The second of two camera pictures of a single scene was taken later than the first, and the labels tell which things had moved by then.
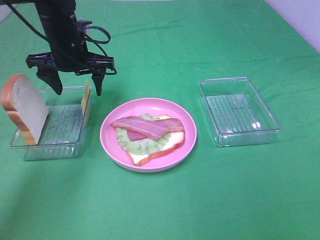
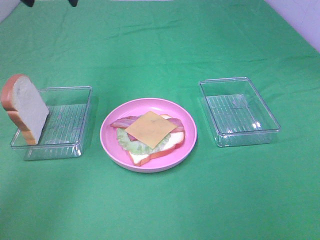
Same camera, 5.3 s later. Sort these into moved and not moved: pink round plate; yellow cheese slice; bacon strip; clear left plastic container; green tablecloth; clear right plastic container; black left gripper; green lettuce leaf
Moved: black left gripper; bacon strip; yellow cheese slice
Not moved: clear right plastic container; pink round plate; green lettuce leaf; green tablecloth; clear left plastic container
